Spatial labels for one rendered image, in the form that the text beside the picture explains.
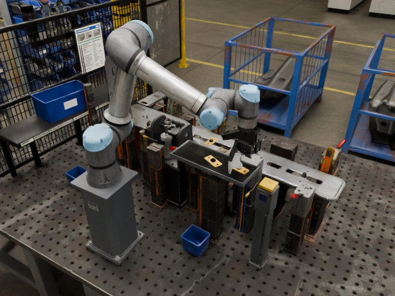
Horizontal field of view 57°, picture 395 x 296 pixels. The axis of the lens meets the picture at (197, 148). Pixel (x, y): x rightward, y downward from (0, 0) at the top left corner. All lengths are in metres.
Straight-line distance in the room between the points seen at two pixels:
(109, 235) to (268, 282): 0.72
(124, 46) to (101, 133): 0.39
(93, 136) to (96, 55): 1.20
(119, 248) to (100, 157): 0.48
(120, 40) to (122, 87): 0.25
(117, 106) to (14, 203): 1.00
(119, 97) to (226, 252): 0.87
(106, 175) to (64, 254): 0.52
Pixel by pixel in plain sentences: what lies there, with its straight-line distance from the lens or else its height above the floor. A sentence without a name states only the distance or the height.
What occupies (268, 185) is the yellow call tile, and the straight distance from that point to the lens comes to 1.47.
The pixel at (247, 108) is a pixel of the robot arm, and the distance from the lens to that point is 1.34.
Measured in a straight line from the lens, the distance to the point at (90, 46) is 2.57.
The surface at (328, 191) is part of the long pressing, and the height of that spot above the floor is 1.00.
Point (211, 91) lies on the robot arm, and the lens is 1.36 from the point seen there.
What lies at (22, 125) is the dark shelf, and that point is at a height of 1.03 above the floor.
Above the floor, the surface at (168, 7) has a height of 0.94.
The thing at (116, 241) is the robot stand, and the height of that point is 0.82.
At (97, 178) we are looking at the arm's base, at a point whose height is 1.15.
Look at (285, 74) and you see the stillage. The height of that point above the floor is 0.51.
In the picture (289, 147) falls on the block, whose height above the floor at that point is 1.03.
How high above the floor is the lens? 2.07
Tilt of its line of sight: 33 degrees down
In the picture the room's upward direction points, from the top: straight up
